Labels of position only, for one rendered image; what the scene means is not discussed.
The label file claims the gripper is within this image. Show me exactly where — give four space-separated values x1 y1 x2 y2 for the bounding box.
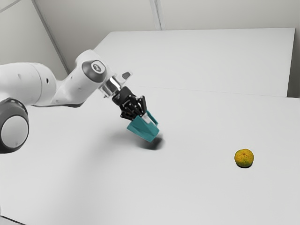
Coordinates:
112 86 151 123

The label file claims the teal faceted mug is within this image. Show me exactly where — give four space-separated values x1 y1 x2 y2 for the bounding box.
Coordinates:
126 111 160 143

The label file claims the yellow-green citrus fruit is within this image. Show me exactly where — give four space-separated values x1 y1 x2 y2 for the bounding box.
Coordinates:
234 148 255 168

